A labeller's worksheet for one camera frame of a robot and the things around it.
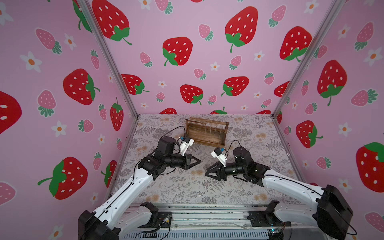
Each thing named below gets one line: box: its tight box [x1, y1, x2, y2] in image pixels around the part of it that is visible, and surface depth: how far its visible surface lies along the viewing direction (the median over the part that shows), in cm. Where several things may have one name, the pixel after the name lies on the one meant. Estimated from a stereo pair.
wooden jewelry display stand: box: [185, 116, 229, 147], surface depth 105 cm
